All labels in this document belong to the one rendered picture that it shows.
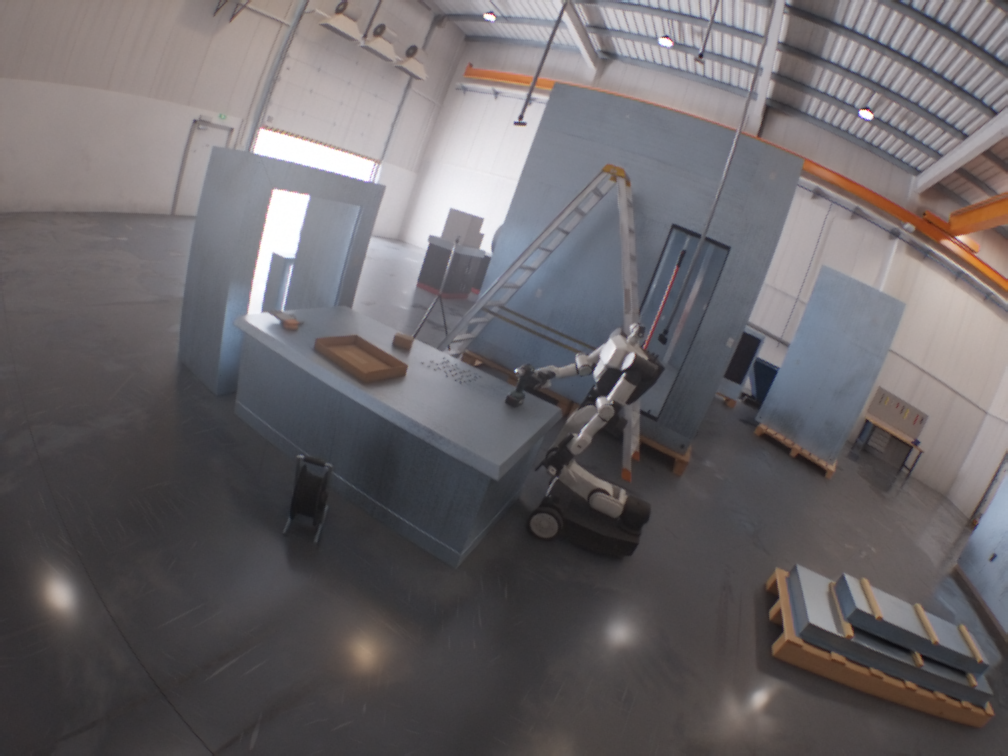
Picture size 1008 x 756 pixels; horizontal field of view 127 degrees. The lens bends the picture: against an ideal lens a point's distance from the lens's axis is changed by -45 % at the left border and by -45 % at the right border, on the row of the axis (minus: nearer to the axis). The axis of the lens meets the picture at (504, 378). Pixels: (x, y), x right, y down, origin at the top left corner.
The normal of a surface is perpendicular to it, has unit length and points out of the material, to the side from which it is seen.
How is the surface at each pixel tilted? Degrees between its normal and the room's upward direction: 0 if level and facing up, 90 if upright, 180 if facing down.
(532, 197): 90
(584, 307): 90
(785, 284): 90
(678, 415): 90
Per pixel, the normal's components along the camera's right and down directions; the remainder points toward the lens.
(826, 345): -0.69, 0.00
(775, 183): -0.43, 0.15
